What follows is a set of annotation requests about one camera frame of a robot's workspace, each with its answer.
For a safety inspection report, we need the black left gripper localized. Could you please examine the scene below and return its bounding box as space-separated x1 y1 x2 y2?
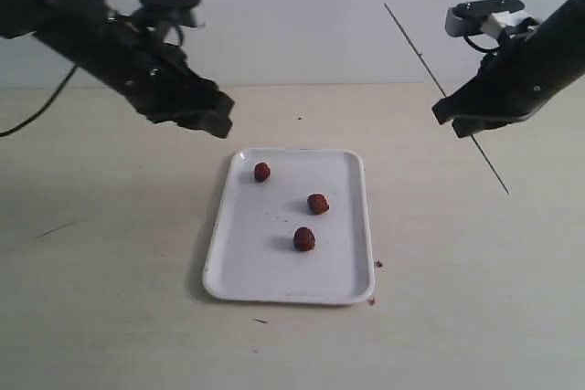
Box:
91 20 235 138

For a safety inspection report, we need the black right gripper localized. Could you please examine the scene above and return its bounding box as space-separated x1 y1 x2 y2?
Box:
431 28 567 138

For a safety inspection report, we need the thin metal skewer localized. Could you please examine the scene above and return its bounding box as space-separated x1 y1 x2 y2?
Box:
383 2 511 197

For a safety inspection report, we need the red berry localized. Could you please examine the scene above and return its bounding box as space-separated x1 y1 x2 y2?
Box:
307 194 330 215
292 227 316 252
253 162 271 183

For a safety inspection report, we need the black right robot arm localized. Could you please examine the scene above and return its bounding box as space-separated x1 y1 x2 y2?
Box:
432 0 584 138

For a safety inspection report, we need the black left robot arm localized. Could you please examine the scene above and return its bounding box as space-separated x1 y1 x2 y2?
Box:
1 0 234 139

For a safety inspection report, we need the white rectangular plastic tray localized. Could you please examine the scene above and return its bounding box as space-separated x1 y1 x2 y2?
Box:
202 147 376 305

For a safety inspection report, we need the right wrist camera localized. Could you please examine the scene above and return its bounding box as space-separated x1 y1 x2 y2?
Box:
445 0 532 38

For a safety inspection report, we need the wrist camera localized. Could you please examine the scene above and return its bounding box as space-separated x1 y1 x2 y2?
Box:
445 0 532 38
133 0 202 28

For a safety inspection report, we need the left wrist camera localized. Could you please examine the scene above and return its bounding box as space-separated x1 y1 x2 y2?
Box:
133 0 202 28

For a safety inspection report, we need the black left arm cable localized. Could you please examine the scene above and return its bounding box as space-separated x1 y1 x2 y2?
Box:
0 63 79 138

